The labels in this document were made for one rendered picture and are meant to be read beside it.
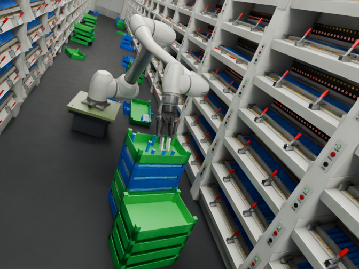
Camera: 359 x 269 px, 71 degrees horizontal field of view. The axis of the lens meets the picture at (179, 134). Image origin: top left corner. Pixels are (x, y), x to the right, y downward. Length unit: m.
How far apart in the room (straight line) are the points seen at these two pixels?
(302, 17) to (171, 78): 0.75
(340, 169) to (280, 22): 0.81
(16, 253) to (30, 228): 0.13
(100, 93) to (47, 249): 1.16
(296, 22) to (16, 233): 1.69
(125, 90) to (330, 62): 1.45
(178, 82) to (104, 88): 0.90
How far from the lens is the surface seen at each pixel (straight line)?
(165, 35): 1.75
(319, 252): 1.10
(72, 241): 1.39
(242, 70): 1.61
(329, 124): 1.07
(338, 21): 1.52
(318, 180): 1.06
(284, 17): 1.50
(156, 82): 3.56
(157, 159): 1.27
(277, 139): 1.27
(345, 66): 1.12
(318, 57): 1.21
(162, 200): 1.32
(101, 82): 2.02
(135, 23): 1.67
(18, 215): 1.48
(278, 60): 1.54
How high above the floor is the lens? 1.09
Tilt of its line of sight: 24 degrees down
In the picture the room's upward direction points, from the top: 22 degrees clockwise
